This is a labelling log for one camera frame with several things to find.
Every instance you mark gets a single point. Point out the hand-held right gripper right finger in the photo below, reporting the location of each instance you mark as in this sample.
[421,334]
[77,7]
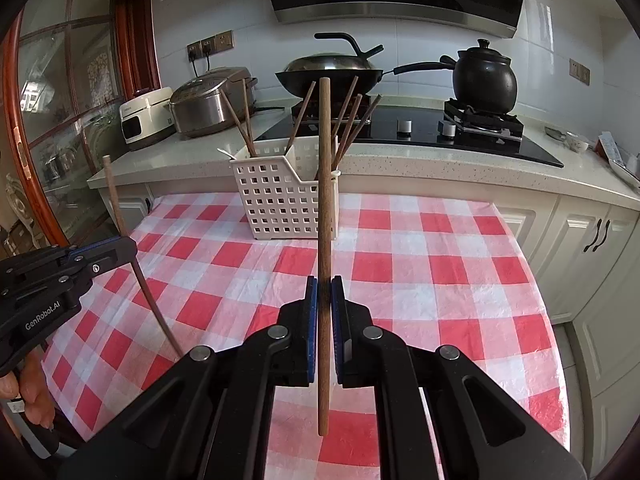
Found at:
[335,320]

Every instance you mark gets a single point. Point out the white stove knob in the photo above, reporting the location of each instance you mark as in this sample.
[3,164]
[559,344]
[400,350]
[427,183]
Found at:
[448,129]
[403,127]

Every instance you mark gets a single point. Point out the blue white box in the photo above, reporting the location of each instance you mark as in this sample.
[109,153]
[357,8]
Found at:
[615,152]

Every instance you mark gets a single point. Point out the black clay pot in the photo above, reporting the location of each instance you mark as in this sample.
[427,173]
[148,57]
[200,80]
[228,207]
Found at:
[482,85]

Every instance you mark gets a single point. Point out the speckled kitchen countertop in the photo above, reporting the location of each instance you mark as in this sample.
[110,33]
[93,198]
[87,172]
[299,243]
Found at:
[450,165]

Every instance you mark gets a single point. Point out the small metal dish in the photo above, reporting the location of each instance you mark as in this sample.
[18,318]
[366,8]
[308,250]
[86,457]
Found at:
[555,133]

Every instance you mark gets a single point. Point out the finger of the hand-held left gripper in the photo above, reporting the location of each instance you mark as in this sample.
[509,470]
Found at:
[107,255]

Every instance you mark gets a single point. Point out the white small kitchen appliance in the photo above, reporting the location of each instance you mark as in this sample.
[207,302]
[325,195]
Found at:
[147,120]

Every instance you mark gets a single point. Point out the red wooden framed glass door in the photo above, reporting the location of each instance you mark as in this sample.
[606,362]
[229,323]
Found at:
[137,45]

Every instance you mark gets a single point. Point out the silver rice cooker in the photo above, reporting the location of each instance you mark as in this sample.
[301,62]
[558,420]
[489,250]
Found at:
[210,105]

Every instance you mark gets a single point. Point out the black glass gas stove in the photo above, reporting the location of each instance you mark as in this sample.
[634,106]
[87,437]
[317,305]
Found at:
[380,132]

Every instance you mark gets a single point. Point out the gold wall outlet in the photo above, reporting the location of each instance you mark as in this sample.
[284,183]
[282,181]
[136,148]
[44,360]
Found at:
[224,40]
[580,71]

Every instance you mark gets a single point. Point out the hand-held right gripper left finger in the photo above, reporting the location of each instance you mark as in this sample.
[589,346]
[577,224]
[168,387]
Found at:
[312,320]

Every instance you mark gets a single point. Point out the small white bowl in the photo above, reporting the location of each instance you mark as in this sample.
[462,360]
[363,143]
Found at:
[577,144]

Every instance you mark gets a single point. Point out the red white checked tablecloth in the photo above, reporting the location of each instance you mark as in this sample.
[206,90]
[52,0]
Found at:
[450,280]

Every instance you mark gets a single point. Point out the long brown wooden chopstick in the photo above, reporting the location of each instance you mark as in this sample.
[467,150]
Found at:
[325,160]
[114,195]

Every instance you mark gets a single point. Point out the dark wall outlet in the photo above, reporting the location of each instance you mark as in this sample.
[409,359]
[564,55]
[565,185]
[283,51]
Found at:
[194,50]
[208,45]

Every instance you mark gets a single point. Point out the white perforated plastic basket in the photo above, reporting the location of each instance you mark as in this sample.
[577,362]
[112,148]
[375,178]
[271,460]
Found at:
[290,232]

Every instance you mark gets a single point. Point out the group of wooden chopsticks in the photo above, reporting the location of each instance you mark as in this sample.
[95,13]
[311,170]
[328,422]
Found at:
[246,110]

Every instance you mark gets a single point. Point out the person's left hand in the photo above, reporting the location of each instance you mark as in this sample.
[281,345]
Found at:
[30,390]

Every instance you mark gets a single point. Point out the black wok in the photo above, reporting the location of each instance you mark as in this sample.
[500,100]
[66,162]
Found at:
[300,84]

